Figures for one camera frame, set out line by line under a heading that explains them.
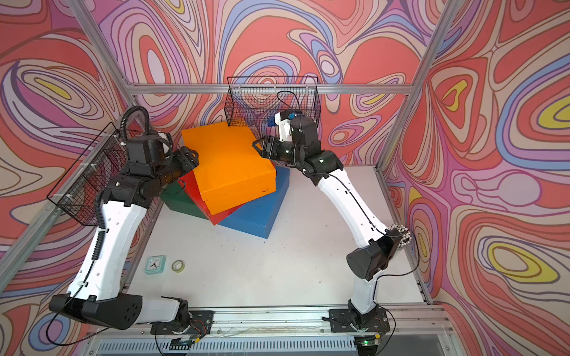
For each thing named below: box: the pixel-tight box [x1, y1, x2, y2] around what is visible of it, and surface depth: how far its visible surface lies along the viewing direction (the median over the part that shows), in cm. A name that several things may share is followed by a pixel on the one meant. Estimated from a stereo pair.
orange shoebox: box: [180, 121, 277, 216], surface depth 71 cm
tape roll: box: [171, 259, 185, 273], surface depth 88 cm
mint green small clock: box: [144, 255, 167, 275], surface depth 86 cm
